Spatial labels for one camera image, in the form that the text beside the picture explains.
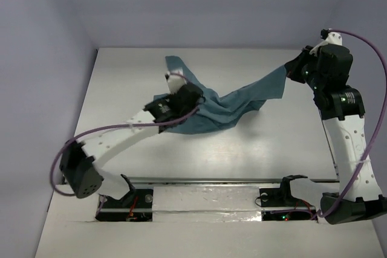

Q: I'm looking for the teal t shirt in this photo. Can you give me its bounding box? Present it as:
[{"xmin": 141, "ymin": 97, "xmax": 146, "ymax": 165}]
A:
[{"xmin": 165, "ymin": 56, "xmax": 287, "ymax": 135}]

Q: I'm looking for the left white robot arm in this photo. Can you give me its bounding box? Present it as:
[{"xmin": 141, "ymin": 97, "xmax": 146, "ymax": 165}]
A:
[{"xmin": 59, "ymin": 83, "xmax": 204, "ymax": 207}]

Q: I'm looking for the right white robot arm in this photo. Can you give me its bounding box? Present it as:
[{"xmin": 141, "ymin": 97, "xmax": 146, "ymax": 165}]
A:
[{"xmin": 278, "ymin": 44, "xmax": 386, "ymax": 225}]

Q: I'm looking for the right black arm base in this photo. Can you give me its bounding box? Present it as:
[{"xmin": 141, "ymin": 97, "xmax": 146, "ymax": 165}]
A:
[{"xmin": 254, "ymin": 175, "xmax": 317, "ymax": 222}]

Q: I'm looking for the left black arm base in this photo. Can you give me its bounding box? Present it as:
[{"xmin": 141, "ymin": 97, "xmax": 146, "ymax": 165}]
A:
[{"xmin": 95, "ymin": 174, "xmax": 154, "ymax": 222}]

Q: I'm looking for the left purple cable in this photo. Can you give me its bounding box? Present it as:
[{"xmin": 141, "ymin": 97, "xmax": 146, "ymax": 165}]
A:
[{"xmin": 50, "ymin": 73, "xmax": 206, "ymax": 196}]

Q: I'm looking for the purple cable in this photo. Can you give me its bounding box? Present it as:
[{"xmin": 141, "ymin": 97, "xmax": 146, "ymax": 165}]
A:
[
  {"xmin": 314, "ymin": 30, "xmax": 387, "ymax": 219},
  {"xmin": 50, "ymin": 73, "xmax": 206, "ymax": 196}
]

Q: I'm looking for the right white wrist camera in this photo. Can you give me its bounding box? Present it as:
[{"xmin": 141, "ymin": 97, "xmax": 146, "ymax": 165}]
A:
[{"xmin": 309, "ymin": 29, "xmax": 342, "ymax": 56}]

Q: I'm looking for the aluminium right side rail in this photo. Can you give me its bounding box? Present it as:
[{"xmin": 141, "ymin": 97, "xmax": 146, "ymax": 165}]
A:
[{"xmin": 321, "ymin": 120, "xmax": 339, "ymax": 180}]

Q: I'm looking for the aluminium rail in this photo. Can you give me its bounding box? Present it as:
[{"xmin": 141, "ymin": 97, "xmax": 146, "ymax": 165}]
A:
[
  {"xmin": 321, "ymin": 120, "xmax": 339, "ymax": 180},
  {"xmin": 126, "ymin": 175, "xmax": 342, "ymax": 185}
]

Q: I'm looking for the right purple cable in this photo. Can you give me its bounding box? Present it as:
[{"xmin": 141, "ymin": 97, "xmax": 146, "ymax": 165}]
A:
[{"xmin": 314, "ymin": 30, "xmax": 387, "ymax": 219}]

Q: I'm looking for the aluminium front rail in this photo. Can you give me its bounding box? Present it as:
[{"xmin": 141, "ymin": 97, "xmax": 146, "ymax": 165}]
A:
[{"xmin": 126, "ymin": 175, "xmax": 342, "ymax": 185}]

